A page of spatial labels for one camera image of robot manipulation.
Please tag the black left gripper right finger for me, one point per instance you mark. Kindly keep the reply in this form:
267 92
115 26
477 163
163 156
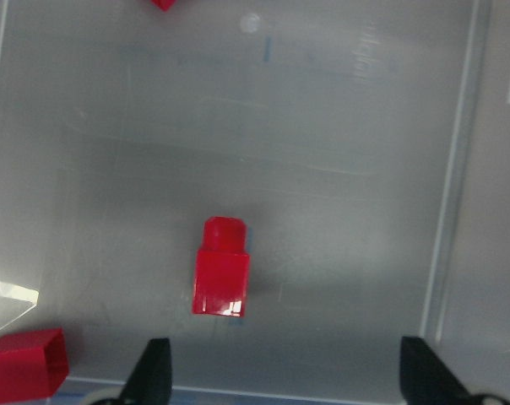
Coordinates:
425 379

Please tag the clear plastic storage box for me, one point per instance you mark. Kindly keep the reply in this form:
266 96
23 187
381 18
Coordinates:
365 145

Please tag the red block in box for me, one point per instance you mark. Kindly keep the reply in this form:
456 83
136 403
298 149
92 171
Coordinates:
163 5
33 365

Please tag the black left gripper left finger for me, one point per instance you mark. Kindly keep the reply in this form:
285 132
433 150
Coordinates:
151 379

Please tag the red block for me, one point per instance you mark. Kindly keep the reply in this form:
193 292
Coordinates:
221 270
163 5
33 365

